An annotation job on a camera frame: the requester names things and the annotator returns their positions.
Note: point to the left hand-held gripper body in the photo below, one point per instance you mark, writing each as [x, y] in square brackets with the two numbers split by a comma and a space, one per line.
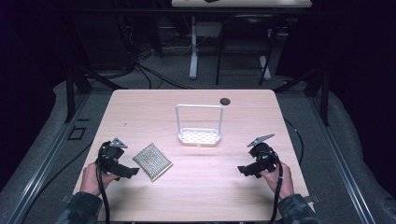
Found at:
[109, 153]

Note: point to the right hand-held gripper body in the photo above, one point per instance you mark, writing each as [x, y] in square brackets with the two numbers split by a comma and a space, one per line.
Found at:
[263, 149]

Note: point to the metallic scouring sponge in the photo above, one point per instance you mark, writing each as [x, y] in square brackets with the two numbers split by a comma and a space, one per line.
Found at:
[152, 161]

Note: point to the white sponge holder rack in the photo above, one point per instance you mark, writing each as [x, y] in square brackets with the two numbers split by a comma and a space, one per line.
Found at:
[199, 135]

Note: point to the person's right hand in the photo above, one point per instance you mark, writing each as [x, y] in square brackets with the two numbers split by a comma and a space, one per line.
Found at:
[280, 180]

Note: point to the person's left hand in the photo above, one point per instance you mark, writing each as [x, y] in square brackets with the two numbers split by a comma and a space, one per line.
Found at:
[91, 180]

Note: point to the black table grommet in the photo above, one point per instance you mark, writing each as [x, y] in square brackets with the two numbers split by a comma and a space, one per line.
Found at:
[224, 101]

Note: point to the black metal stand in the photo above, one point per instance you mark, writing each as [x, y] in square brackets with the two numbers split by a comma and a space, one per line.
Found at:
[317, 90]
[74, 77]

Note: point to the black chair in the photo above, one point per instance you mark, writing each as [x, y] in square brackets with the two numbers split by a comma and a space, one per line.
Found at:
[246, 46]

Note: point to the white desk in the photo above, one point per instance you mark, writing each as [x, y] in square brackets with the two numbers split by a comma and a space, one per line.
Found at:
[199, 31]

